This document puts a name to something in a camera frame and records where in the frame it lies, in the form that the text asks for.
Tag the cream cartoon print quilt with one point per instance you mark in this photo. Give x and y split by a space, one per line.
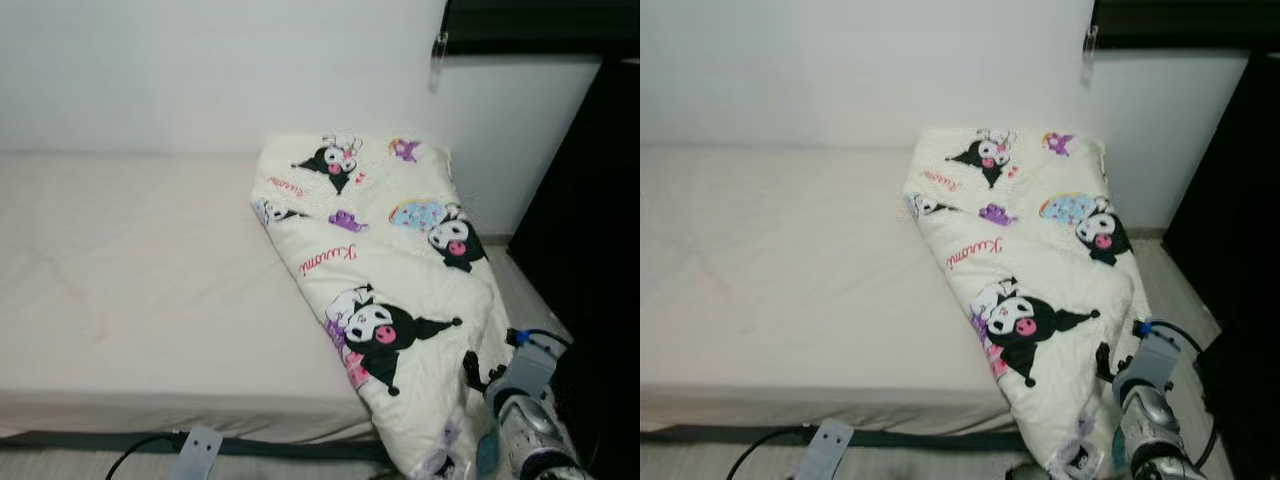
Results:
390 260
1040 250

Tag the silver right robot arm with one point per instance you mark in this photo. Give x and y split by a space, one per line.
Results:
1155 420
530 430

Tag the black cabinet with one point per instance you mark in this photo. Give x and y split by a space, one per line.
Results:
600 250
1250 250

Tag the cream sheeted mattress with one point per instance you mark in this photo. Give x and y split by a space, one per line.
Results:
150 270
780 270

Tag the small silver window latch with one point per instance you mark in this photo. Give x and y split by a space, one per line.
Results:
440 48
1090 42

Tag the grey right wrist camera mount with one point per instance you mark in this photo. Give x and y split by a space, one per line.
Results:
535 365
1160 358

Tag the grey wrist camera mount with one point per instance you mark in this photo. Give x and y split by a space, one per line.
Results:
198 455
535 365
1160 358
828 450

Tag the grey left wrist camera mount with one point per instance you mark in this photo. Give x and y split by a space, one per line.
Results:
198 455
828 450

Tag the dark window with black frame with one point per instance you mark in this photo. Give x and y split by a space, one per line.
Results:
1190 22
550 25

